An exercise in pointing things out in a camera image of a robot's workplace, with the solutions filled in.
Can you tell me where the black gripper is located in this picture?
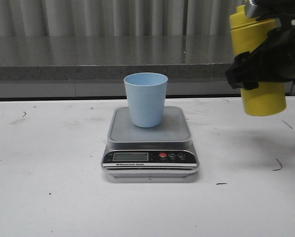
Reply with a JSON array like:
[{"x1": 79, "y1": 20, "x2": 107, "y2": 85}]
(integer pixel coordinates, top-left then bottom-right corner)
[{"x1": 225, "y1": 0, "x2": 295, "y2": 90}]

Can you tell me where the yellow squeeze bottle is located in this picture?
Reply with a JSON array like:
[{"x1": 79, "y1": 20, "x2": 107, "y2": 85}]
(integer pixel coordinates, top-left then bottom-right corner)
[{"x1": 230, "y1": 4, "x2": 286, "y2": 117}]

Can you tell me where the light blue plastic cup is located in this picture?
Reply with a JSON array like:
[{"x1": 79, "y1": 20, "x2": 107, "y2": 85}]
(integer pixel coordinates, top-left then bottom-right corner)
[{"x1": 124, "y1": 73, "x2": 168, "y2": 128}]

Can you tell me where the digital kitchen scale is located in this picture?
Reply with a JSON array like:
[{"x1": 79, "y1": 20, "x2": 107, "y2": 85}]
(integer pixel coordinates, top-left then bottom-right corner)
[{"x1": 101, "y1": 106, "x2": 200, "y2": 179}]

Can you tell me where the grey stone counter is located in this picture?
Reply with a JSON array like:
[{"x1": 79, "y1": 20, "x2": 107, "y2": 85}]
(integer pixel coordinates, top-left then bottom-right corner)
[{"x1": 0, "y1": 35, "x2": 295, "y2": 99}]

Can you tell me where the grey pleated curtain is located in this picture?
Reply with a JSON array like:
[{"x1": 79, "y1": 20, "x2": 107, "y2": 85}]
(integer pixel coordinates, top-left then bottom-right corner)
[{"x1": 0, "y1": 0, "x2": 242, "y2": 37}]

